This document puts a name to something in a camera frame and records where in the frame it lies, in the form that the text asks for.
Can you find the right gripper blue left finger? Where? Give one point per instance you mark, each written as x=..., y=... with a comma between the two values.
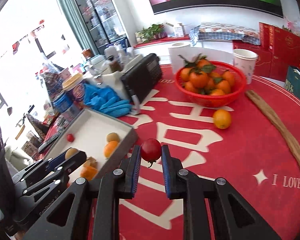
x=90, y=209

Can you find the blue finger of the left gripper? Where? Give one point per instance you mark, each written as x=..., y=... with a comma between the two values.
x=60, y=161

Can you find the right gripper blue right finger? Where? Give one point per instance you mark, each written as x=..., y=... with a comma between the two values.
x=212, y=209

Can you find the large brown longan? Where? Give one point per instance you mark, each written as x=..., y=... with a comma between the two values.
x=70, y=152

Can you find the red tomato with stem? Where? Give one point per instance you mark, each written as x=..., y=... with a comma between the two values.
x=70, y=138

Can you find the large orange tangerine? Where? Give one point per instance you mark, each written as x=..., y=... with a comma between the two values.
x=88, y=172

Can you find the dried physalis husk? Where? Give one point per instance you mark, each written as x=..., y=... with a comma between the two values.
x=90, y=162

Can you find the orange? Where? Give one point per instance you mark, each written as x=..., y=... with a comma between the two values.
x=110, y=148
x=222, y=119

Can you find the small red cherry tomato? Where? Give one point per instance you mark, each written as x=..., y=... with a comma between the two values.
x=151, y=151

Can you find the black remote control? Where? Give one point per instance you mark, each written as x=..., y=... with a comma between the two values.
x=50, y=141

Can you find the white lined gift box tray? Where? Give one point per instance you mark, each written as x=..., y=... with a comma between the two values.
x=90, y=129

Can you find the blue drink can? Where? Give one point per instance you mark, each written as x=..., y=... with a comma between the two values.
x=65, y=106

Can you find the purple milk tea cup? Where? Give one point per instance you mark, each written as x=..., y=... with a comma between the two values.
x=75, y=89

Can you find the blue rubber gloves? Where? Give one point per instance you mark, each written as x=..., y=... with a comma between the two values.
x=105, y=100

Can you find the red round table mat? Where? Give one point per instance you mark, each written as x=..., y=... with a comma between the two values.
x=251, y=154

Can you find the long wooden back scratcher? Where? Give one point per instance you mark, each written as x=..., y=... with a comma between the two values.
x=272, y=116

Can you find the white condiment holder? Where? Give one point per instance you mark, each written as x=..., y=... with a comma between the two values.
x=107, y=70

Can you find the black portable radio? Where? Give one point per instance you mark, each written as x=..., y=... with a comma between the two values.
x=141, y=78

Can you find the red plastic fruit basket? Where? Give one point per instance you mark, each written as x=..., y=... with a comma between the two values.
x=217, y=101

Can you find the tangerines in basket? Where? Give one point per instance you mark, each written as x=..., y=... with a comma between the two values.
x=200, y=76

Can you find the dark green gift bag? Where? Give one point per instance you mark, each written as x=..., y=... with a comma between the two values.
x=292, y=82

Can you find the potted green plant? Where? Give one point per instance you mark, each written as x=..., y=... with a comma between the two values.
x=152, y=33

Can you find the floral paper cup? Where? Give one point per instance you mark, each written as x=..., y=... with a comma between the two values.
x=245, y=60

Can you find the glass display cabinet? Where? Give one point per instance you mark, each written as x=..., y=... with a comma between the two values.
x=103, y=23

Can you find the white paper towel roll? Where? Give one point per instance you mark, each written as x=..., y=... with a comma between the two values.
x=177, y=52

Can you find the red gift box stack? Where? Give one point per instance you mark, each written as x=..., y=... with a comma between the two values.
x=278, y=50

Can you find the plaid blue cloth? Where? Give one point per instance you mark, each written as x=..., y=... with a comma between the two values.
x=223, y=32

